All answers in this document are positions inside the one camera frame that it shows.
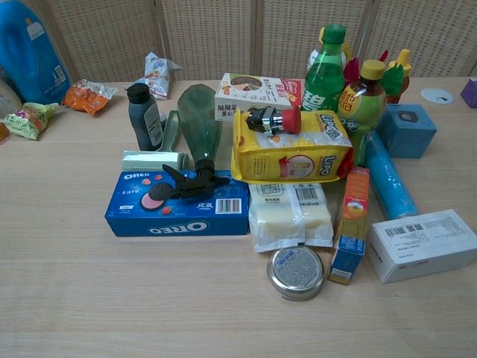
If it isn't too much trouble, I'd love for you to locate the white cheese packet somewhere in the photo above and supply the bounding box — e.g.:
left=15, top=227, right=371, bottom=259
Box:
left=247, top=181, right=335, bottom=254

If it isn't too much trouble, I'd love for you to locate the yellow Lipo biscuit bag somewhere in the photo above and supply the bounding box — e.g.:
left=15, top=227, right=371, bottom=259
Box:
left=230, top=110, right=355, bottom=183

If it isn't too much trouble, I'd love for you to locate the green spray bottle black trigger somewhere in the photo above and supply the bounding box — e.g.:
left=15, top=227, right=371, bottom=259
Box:
left=162, top=84, right=231, bottom=201

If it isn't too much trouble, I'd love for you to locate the blue Oreo cookie box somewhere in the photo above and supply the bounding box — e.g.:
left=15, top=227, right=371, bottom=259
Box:
left=105, top=170, right=251, bottom=238

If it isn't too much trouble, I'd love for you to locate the white and red snack box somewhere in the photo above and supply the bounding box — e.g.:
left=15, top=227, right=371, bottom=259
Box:
left=214, top=72, right=303, bottom=122

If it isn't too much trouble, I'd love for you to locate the pale green lint roller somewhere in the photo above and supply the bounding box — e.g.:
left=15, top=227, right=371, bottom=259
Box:
left=121, top=110, right=191, bottom=173

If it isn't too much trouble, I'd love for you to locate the round silver tin can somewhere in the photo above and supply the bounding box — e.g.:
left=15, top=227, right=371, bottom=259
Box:
left=266, top=245, right=326, bottom=302

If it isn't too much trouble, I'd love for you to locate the dark grey squeeze bottle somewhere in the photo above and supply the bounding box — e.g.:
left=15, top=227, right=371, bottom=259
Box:
left=126, top=83, right=165, bottom=152

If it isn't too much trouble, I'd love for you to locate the orange and blue slim box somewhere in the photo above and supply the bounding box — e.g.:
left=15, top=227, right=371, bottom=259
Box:
left=327, top=166, right=370, bottom=286

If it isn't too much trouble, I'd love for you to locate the white crumpled snack bag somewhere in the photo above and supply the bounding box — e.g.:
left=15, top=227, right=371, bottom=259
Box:
left=136, top=51, right=183, bottom=101

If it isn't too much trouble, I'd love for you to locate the green soda bottle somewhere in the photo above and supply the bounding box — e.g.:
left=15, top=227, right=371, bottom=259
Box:
left=300, top=24, right=347, bottom=113

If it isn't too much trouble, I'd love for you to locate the white bottle with yellow cap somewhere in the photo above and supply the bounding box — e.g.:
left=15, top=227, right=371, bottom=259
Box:
left=307, top=25, right=353, bottom=72

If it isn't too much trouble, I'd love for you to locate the wicker folding screen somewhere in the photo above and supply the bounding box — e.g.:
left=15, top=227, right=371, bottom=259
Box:
left=22, top=0, right=477, bottom=83

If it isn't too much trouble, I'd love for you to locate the tea bottle with yellow cap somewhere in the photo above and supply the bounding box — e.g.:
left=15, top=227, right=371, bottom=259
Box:
left=337, top=59, right=388, bottom=168

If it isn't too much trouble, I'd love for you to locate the blue plastic roll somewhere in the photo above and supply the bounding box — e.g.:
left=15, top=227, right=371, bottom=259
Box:
left=364, top=131, right=420, bottom=221

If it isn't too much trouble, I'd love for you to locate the orange snack packet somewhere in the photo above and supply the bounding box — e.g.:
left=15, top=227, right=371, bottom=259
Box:
left=62, top=79, right=119, bottom=115

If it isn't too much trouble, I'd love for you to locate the blue speaker box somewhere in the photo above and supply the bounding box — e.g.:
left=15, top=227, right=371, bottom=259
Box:
left=374, top=103, right=437, bottom=160

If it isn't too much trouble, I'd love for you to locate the red and green artificial plant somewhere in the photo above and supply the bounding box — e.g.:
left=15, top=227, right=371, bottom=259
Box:
left=342, top=50, right=406, bottom=98

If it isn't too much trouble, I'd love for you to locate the white cardboard box with barcode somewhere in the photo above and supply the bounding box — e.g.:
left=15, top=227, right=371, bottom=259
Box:
left=368, top=208, right=477, bottom=284

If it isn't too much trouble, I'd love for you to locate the brown sauce bottle yellow cap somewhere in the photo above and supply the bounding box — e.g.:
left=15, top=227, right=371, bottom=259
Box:
left=385, top=48, right=413, bottom=104

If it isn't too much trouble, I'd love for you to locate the white round table grommet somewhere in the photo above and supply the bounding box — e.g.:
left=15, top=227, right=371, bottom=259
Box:
left=420, top=87, right=455, bottom=104

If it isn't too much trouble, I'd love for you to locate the green snack packet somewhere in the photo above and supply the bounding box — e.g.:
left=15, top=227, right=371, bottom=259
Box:
left=3, top=102, right=60, bottom=141

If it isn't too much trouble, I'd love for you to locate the blue detergent pump bottle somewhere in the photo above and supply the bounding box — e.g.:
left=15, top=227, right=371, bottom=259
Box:
left=0, top=0, right=73, bottom=105

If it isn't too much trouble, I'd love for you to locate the purple small box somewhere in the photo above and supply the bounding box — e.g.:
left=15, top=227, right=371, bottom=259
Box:
left=460, top=78, right=477, bottom=109

